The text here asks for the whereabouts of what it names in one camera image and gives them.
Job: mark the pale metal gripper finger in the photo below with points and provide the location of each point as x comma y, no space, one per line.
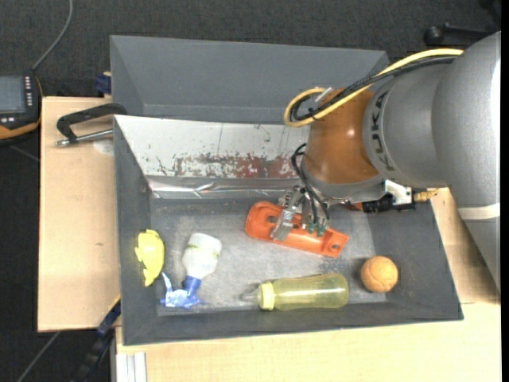
278,229
288,223

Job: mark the orange flat plastic tool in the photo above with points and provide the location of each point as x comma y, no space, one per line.
260,223

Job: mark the yellow clear baby bottle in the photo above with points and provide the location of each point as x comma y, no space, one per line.
306,293

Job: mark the white bottle with blue cap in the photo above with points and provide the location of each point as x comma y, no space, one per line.
202,255

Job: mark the orange ball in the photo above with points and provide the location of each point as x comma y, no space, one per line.
379,274

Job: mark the blue and white crumpled wrapper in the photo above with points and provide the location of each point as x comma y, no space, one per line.
177,297

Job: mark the yellow toy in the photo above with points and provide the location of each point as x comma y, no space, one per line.
151,255

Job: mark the grey metal bin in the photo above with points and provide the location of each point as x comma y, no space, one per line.
246,78

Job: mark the pale wood board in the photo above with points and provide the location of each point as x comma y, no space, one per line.
75,213

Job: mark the black cylinder on white bracket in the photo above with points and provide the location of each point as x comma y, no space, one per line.
391,199

